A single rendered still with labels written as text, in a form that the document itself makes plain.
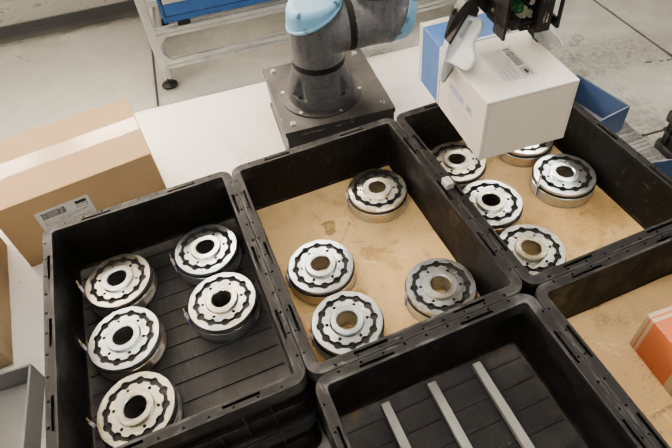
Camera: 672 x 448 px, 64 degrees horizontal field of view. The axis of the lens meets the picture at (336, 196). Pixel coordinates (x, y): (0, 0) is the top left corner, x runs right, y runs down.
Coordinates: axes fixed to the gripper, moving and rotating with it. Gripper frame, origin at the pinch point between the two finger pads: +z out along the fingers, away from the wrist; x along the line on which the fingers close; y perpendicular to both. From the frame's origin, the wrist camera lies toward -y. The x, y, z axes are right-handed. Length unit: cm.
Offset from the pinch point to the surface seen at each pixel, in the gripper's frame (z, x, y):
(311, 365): 18.3, -33.1, 23.9
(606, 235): 28.3, 17.6, 12.8
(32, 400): 38, -76, 6
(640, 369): 28.2, 8.2, 33.5
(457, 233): 22.5, -6.6, 8.5
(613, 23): 113, 166, -154
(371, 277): 28.4, -20.3, 7.8
